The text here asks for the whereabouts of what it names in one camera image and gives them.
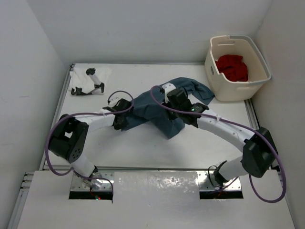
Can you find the teal blue t shirt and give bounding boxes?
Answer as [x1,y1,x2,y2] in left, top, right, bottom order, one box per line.
[123,77,215,139]

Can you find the white printed t shirt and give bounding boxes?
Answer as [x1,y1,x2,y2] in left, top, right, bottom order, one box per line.
[69,67,112,96]

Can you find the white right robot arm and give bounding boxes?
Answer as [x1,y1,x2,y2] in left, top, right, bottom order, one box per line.
[160,83,275,187]

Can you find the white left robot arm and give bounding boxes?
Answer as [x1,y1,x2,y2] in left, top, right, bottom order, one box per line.
[46,99,133,181]

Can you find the red t shirt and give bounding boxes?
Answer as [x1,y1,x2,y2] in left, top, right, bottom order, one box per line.
[215,54,248,82]

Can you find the cream plastic laundry basket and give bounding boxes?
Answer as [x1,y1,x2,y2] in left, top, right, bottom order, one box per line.
[204,35,272,102]

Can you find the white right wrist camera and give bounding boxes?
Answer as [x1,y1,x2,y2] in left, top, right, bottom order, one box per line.
[160,83,176,99]

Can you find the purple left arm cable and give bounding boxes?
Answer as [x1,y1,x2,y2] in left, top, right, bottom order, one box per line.
[45,90,135,193]

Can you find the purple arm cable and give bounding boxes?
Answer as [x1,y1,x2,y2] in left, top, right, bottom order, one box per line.
[150,85,286,203]
[45,90,135,193]

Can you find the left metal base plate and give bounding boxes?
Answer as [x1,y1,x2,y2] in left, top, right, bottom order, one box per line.
[70,170,114,191]

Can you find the metal base plate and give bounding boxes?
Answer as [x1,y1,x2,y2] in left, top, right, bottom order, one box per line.
[197,169,242,192]
[70,170,114,191]

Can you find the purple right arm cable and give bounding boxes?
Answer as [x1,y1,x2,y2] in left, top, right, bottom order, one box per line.
[150,85,286,203]

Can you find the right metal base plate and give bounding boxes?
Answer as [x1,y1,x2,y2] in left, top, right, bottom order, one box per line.
[197,169,242,192]

